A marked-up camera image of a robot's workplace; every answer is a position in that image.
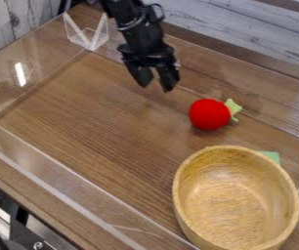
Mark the red felt strawberry toy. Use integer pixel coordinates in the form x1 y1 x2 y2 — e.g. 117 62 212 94
188 99 242 131

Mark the black table clamp bracket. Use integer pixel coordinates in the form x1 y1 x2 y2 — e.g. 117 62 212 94
9 207 56 250

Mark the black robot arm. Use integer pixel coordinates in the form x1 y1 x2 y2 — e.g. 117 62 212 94
98 0 180 92

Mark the green felt piece behind bowl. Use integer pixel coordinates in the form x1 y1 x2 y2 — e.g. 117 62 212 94
260 150 280 164

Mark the clear acrylic tray enclosure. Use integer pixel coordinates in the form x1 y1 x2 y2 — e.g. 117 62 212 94
0 20 299 250

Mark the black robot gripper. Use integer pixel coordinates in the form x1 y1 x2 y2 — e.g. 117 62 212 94
117 19 180 92

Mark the wooden oval bowl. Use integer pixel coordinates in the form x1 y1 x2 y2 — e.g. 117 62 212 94
172 146 299 250

